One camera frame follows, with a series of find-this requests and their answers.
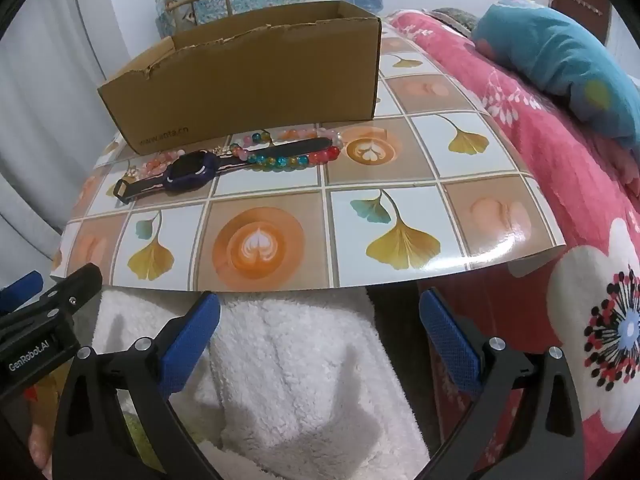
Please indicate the white curtain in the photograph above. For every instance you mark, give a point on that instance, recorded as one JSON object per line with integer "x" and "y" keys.
{"x": 40, "y": 110}

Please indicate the white fluffy blanket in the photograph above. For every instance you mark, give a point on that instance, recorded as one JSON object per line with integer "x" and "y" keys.
{"x": 300, "y": 385}

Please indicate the dark blue smartwatch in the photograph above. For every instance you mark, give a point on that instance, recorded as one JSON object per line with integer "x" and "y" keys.
{"x": 192, "y": 170}

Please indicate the pink floral blanket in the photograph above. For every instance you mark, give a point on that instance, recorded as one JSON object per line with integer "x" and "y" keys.
{"x": 550, "y": 170}

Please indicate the person's left hand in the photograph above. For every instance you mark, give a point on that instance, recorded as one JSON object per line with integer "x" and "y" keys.
{"x": 40, "y": 450}

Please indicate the brown door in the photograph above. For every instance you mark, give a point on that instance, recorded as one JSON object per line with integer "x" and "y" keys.
{"x": 580, "y": 0}

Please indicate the tile patterned table cover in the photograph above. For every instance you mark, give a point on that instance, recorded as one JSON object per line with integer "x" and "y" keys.
{"x": 425, "y": 160}

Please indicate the grey blanket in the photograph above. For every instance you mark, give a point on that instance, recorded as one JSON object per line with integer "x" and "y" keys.
{"x": 452, "y": 19}

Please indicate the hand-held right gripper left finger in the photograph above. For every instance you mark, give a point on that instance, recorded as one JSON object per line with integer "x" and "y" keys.
{"x": 192, "y": 340}

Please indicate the blue pillow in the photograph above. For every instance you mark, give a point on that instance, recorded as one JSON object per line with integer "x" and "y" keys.
{"x": 550, "y": 55}

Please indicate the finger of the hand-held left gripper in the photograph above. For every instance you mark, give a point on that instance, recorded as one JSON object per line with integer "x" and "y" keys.
{"x": 20, "y": 287}
{"x": 80, "y": 280}

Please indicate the green fluffy rug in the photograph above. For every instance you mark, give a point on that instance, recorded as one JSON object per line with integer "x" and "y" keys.
{"x": 135, "y": 435}

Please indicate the brown cardboard box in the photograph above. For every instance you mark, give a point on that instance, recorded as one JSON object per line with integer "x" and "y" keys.
{"x": 240, "y": 85}

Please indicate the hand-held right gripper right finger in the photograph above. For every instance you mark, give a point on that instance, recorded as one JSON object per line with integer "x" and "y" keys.
{"x": 450, "y": 345}

